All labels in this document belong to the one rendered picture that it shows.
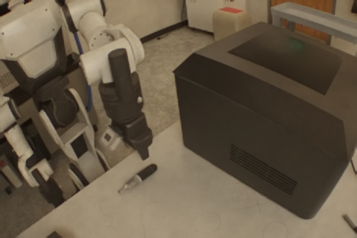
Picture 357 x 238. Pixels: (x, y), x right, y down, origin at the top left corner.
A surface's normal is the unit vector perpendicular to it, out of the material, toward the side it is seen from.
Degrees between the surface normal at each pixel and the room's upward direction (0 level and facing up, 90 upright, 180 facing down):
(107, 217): 0
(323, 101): 0
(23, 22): 76
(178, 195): 0
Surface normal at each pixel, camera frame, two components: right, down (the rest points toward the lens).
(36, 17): 0.61, 0.25
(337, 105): -0.11, -0.76
